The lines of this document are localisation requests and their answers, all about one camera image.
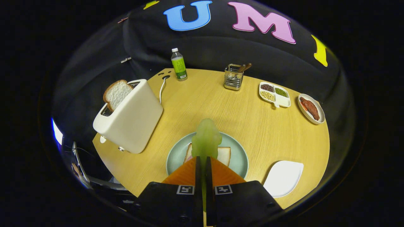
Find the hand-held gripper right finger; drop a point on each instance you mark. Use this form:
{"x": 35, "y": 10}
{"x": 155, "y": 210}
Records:
{"x": 208, "y": 176}

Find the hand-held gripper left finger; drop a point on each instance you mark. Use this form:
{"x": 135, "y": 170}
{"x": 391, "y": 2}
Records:
{"x": 198, "y": 176}

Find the green lettuce leaf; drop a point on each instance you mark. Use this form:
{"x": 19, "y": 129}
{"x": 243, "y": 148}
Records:
{"x": 206, "y": 138}

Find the brown crust toast slice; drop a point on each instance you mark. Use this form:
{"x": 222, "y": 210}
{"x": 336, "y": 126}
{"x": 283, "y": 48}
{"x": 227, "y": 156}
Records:
{"x": 116, "y": 93}

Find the white bread slice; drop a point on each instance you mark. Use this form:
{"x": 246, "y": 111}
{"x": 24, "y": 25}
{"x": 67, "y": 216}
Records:
{"x": 224, "y": 155}

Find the pale green round plate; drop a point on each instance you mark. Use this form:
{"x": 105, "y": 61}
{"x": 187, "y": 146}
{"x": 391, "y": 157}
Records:
{"x": 236, "y": 157}

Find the white leaf-shaped plate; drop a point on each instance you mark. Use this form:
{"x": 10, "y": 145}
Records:
{"x": 282, "y": 178}

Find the white toaster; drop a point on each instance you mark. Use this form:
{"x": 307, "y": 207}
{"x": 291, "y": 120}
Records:
{"x": 135, "y": 119}

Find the pile of yellow soybeans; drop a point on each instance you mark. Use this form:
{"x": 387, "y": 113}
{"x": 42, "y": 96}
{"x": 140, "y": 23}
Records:
{"x": 267, "y": 96}

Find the pile of dark red beans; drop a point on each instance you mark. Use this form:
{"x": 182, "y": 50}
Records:
{"x": 267, "y": 87}

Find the white divided dish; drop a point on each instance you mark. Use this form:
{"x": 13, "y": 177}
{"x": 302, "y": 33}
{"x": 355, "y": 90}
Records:
{"x": 284, "y": 101}

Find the green label drink bottle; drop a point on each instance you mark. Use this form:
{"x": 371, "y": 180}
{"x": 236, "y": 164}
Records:
{"x": 179, "y": 67}

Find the pile of green beans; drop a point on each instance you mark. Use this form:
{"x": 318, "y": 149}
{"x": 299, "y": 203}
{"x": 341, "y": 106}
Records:
{"x": 281, "y": 92}

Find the white edged tablet device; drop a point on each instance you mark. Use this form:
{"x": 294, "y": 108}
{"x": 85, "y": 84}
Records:
{"x": 79, "y": 170}

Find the red meat slice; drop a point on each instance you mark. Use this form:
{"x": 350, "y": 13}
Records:
{"x": 311, "y": 108}

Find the black backdrop cloth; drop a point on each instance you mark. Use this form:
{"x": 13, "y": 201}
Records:
{"x": 221, "y": 50}

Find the white oval plate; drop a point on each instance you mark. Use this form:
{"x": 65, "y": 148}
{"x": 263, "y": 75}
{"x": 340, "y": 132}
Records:
{"x": 319, "y": 108}

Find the white clip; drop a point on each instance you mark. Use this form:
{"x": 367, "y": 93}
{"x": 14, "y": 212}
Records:
{"x": 126, "y": 59}

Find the lit computer monitor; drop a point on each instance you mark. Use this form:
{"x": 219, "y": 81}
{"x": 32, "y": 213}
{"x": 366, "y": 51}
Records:
{"x": 57, "y": 134}

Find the pink clip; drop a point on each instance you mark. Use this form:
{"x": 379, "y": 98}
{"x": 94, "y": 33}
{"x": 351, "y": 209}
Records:
{"x": 123, "y": 20}

